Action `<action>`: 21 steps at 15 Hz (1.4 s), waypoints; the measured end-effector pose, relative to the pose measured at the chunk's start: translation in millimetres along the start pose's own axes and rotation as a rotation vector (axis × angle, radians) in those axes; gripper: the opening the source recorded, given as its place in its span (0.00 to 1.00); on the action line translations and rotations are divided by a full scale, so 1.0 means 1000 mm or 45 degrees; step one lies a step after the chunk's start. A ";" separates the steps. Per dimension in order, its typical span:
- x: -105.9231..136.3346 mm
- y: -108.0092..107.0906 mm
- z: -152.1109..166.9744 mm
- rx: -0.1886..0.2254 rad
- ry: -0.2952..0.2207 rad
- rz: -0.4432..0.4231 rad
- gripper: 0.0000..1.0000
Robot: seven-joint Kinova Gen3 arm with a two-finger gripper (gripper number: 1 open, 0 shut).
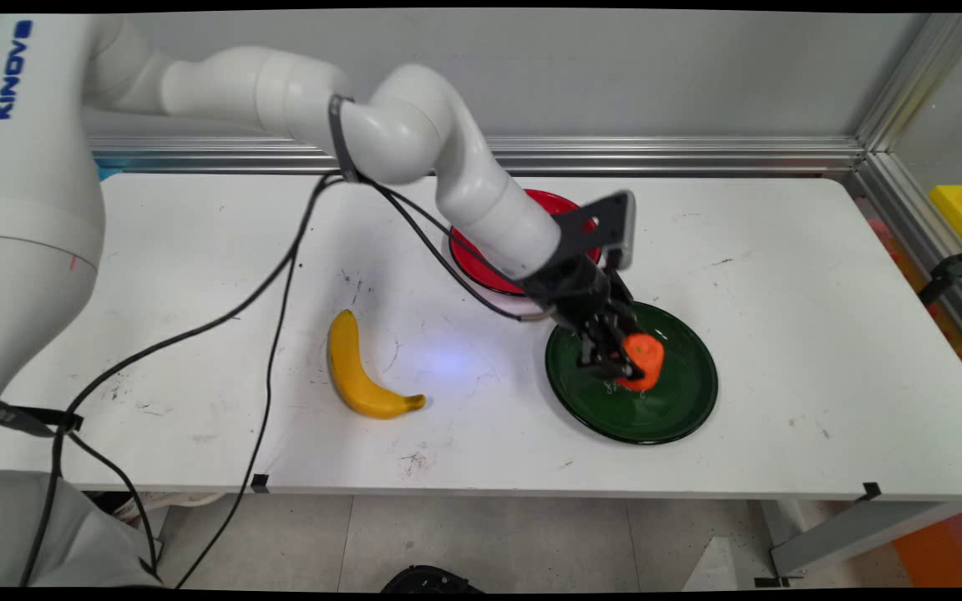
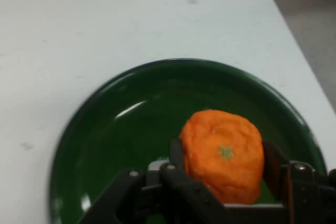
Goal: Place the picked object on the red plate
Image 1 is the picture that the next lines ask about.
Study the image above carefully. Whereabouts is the green round plate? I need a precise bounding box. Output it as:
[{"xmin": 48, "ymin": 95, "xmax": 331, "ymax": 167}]
[{"xmin": 544, "ymin": 299, "xmax": 720, "ymax": 446}]

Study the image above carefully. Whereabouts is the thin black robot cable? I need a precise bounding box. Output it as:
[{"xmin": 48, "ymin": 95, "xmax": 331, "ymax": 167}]
[{"xmin": 174, "ymin": 171, "xmax": 532, "ymax": 588}]

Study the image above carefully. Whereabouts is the black round object on floor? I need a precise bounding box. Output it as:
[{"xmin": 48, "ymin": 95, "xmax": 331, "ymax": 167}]
[{"xmin": 379, "ymin": 564, "xmax": 486, "ymax": 594}]

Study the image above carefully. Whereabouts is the red pink object behind rail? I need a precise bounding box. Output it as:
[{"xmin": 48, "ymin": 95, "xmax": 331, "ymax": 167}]
[{"xmin": 868, "ymin": 218, "xmax": 962, "ymax": 386}]

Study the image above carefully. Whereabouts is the orange carrot chunk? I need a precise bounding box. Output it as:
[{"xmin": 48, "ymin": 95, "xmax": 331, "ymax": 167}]
[{"xmin": 615, "ymin": 333, "xmax": 666, "ymax": 392}]

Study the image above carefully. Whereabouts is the horizontal aluminium frame rail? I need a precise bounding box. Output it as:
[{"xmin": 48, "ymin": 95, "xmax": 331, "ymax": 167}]
[{"xmin": 84, "ymin": 135, "xmax": 868, "ymax": 177}]

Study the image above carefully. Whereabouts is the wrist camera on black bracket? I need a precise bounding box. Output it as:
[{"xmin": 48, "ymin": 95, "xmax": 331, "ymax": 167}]
[{"xmin": 544, "ymin": 189, "xmax": 637, "ymax": 272}]

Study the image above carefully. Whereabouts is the grey table leg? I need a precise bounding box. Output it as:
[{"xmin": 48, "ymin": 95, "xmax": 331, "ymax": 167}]
[{"xmin": 755, "ymin": 499, "xmax": 962, "ymax": 587}]

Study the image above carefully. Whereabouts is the black velcro cable strap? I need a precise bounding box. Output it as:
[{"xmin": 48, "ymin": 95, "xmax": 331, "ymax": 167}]
[{"xmin": 0, "ymin": 391, "xmax": 85, "ymax": 440}]

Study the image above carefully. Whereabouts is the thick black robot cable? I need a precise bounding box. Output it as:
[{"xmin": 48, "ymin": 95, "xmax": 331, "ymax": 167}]
[{"xmin": 20, "ymin": 171, "xmax": 550, "ymax": 587}]

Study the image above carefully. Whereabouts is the red round plate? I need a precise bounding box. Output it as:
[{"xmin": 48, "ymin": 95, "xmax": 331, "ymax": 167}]
[{"xmin": 448, "ymin": 189, "xmax": 604, "ymax": 298}]

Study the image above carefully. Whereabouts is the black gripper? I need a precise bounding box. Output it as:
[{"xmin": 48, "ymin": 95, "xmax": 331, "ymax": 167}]
[{"xmin": 521, "ymin": 252, "xmax": 647, "ymax": 383}]

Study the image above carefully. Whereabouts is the orange box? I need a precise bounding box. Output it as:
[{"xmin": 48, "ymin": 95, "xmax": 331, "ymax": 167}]
[{"xmin": 893, "ymin": 503, "xmax": 962, "ymax": 588}]

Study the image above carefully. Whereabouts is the aluminium corner frame post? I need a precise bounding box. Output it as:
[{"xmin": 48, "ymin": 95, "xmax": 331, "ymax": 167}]
[{"xmin": 855, "ymin": 13, "xmax": 962, "ymax": 153}]

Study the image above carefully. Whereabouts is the aluminium side frame rail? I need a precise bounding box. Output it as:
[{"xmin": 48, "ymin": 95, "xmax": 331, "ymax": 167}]
[{"xmin": 843, "ymin": 153, "xmax": 962, "ymax": 372}]

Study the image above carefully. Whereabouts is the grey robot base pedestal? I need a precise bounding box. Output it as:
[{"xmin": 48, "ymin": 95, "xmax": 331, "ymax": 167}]
[{"xmin": 0, "ymin": 469, "xmax": 165, "ymax": 588}]

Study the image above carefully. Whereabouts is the yellow banana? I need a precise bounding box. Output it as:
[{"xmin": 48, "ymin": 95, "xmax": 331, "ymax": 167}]
[{"xmin": 329, "ymin": 310, "xmax": 428, "ymax": 420}]

